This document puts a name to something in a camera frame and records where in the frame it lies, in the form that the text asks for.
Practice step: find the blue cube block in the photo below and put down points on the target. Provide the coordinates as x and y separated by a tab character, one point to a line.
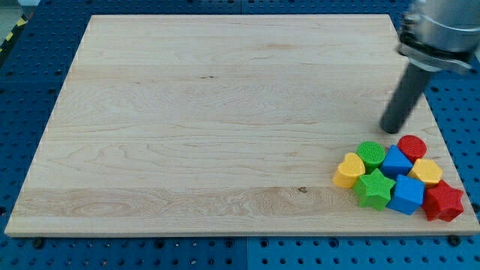
407	195

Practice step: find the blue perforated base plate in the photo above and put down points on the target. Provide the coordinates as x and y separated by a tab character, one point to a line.
37	59

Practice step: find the green star block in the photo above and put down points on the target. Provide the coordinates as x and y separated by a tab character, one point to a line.
373	190

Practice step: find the blue triangle block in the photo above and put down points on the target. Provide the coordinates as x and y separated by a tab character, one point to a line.
395	163

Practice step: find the dark grey cylindrical pointer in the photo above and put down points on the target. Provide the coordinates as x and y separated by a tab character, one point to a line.
404	99

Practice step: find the light wooden board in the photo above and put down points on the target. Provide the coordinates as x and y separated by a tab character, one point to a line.
189	125

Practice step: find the red star block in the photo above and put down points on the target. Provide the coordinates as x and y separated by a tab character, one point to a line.
442	202

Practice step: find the yellow hexagon block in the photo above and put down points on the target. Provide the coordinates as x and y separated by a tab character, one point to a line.
427	171

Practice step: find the red cylinder block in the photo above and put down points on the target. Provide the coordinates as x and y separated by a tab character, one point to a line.
412	147

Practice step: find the yellow heart block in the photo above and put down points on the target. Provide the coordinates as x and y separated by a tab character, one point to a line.
349	171

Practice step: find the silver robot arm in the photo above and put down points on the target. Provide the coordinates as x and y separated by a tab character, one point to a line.
440	35

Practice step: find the green cylinder block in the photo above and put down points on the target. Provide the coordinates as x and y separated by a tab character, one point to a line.
372	154

